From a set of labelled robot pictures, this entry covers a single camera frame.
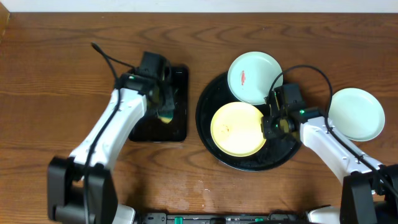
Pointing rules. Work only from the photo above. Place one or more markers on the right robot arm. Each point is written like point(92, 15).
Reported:
point(369, 193)

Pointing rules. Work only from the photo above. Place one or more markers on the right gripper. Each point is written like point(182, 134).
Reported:
point(267, 132)

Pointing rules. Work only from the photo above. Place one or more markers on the black rectangular tray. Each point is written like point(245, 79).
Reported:
point(151, 129)

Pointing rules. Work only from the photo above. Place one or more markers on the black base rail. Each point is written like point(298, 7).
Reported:
point(217, 218)

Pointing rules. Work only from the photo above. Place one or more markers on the green yellow sponge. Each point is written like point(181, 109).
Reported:
point(166, 116)

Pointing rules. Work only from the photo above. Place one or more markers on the yellow plate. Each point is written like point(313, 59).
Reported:
point(236, 129)

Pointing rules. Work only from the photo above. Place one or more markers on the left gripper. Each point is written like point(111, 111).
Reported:
point(169, 101)

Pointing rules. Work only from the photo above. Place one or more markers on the green plate with red stain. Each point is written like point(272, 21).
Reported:
point(251, 75)

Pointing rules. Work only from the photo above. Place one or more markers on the round black tray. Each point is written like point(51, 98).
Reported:
point(273, 154)

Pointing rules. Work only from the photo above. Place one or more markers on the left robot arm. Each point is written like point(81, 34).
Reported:
point(80, 188)

